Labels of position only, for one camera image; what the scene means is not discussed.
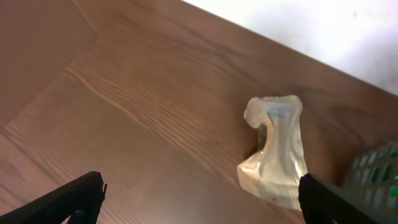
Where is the beige paper pouch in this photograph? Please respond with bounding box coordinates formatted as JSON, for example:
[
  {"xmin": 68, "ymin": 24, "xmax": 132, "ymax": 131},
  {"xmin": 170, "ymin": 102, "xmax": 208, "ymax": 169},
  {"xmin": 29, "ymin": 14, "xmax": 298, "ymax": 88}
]
[{"xmin": 237, "ymin": 95, "xmax": 308, "ymax": 210}]

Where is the grey plastic lattice basket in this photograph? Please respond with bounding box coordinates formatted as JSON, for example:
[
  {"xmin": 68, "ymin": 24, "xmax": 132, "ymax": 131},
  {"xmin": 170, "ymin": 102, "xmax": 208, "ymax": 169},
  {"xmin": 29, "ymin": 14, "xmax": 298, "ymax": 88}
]
[{"xmin": 342, "ymin": 141, "xmax": 397, "ymax": 221}]

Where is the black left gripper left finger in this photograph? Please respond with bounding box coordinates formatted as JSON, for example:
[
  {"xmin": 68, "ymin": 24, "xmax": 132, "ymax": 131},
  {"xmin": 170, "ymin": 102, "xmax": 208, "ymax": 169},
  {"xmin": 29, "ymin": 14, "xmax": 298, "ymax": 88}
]
[{"xmin": 1, "ymin": 171, "xmax": 108, "ymax": 224}]

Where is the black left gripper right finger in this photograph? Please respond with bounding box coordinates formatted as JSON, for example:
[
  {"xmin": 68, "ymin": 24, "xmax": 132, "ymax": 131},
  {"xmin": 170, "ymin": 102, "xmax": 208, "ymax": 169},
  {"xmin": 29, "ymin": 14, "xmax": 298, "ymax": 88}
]
[{"xmin": 298, "ymin": 174, "xmax": 382, "ymax": 224}]

